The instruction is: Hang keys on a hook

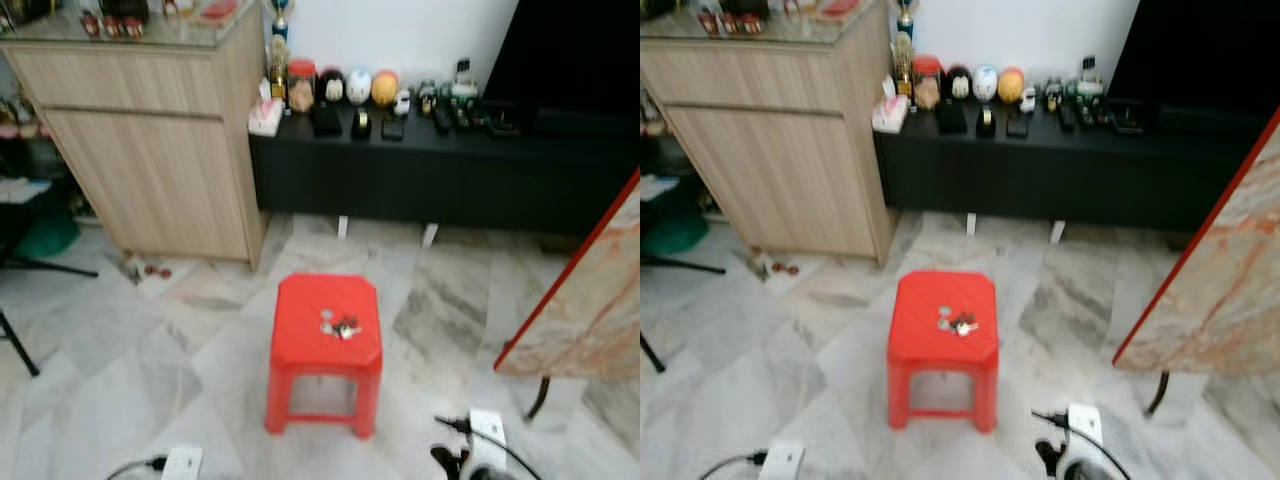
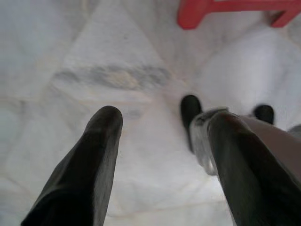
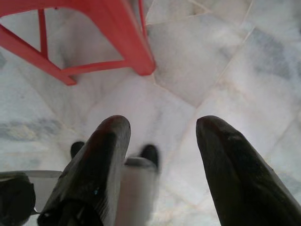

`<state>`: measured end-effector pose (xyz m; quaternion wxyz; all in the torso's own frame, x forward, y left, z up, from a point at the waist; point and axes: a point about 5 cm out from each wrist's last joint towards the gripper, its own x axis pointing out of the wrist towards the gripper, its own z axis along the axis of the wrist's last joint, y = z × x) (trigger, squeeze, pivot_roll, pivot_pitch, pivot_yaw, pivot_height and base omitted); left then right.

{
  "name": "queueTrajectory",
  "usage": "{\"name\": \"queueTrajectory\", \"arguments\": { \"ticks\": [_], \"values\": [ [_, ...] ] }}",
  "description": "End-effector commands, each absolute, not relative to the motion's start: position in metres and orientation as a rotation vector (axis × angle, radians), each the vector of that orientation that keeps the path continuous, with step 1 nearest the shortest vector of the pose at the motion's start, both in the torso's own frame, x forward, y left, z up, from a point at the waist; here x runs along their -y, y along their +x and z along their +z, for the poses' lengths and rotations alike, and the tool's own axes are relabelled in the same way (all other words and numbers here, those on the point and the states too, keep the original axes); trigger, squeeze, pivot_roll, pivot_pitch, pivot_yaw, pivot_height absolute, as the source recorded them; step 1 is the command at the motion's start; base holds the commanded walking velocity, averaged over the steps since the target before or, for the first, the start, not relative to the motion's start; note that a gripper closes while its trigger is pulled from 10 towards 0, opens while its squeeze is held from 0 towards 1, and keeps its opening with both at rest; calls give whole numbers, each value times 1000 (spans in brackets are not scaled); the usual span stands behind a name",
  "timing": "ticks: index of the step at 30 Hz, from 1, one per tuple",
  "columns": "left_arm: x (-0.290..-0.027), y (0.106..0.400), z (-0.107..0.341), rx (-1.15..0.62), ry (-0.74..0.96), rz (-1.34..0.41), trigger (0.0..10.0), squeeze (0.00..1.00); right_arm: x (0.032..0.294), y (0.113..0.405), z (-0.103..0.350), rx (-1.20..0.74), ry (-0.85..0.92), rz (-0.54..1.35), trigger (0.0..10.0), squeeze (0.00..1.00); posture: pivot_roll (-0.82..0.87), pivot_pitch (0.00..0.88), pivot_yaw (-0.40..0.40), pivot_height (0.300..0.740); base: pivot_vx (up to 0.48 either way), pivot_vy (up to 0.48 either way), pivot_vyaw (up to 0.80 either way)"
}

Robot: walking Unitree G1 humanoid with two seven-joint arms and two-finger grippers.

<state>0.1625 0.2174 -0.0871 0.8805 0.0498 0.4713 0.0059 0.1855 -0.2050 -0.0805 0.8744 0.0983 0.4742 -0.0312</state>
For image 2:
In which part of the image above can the black robot right foot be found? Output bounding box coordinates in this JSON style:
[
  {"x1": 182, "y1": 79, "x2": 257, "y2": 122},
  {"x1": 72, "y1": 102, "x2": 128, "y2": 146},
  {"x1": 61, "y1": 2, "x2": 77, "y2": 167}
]
[{"x1": 253, "y1": 105, "x2": 275, "y2": 125}]

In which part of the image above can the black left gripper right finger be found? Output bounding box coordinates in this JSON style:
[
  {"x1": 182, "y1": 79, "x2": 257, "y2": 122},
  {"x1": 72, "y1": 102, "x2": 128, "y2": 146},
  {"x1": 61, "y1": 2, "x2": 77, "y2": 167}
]
[{"x1": 208, "y1": 110, "x2": 301, "y2": 226}]

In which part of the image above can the grey robot right leg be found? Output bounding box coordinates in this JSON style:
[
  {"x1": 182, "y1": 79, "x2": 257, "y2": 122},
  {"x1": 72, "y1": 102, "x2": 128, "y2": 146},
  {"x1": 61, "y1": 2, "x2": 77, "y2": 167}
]
[{"x1": 237, "y1": 115, "x2": 301, "y2": 151}]

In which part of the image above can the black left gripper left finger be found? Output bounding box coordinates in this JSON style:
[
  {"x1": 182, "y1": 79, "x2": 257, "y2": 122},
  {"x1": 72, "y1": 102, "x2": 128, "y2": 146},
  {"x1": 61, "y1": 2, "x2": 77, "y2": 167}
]
[{"x1": 20, "y1": 105, "x2": 124, "y2": 226}]

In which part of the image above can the red plastic stool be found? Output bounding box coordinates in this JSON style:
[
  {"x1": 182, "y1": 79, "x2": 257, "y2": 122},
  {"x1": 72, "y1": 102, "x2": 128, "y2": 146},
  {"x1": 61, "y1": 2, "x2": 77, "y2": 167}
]
[{"x1": 176, "y1": 0, "x2": 294, "y2": 30}]

